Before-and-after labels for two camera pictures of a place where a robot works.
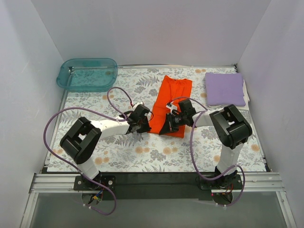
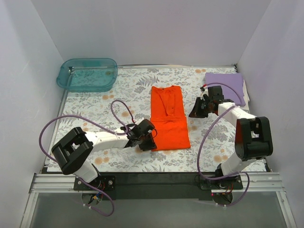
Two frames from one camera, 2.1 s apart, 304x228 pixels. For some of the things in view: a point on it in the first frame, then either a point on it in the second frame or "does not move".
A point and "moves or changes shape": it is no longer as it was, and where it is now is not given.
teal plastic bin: [87, 74] does not move
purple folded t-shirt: [225, 89] does not move
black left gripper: [141, 126] -> [144, 139]
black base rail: [119, 185] does not move
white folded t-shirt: [246, 98] does not move
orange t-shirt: [172, 90] moves or changes shape
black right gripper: [169, 123] -> [203, 107]
